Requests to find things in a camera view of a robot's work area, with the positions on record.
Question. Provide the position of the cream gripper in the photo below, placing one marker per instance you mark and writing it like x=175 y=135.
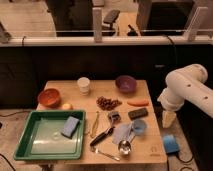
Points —
x=167 y=118

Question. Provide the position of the bunch of red grapes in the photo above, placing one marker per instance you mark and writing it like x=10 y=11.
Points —
x=107 y=103

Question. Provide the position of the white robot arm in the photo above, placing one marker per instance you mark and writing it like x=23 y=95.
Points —
x=185 y=84

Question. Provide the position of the purple bowl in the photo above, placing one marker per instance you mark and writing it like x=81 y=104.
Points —
x=126 y=84

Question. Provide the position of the red bowl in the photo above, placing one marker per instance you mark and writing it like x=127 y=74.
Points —
x=49 y=97

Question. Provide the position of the blue box on floor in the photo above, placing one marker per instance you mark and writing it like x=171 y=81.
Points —
x=170 y=144

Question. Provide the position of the blue measuring cup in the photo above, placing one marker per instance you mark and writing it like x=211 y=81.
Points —
x=139 y=126

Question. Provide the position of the black rectangular block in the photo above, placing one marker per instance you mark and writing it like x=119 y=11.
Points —
x=134 y=114

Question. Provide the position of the orange carrot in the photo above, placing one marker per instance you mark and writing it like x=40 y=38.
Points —
x=138 y=103

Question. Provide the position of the grey blue cloth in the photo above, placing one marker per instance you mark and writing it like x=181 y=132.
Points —
x=123 y=132

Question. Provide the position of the metal measuring spoon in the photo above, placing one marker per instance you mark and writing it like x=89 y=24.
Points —
x=124 y=146

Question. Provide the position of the yellow-green tongs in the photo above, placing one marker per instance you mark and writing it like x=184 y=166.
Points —
x=95 y=123

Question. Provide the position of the silver fork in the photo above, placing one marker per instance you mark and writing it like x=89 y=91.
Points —
x=97 y=151

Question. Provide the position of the white paper cup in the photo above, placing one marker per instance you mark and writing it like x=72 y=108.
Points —
x=84 y=85

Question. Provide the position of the blue sponge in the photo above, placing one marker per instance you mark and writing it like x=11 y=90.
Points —
x=69 y=126

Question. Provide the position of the small yellow apple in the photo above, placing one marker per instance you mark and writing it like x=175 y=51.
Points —
x=67 y=106

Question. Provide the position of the black office chair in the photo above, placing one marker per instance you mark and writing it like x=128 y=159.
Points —
x=111 y=18

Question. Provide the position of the green plastic tray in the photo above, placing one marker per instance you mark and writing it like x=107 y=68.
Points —
x=42 y=137

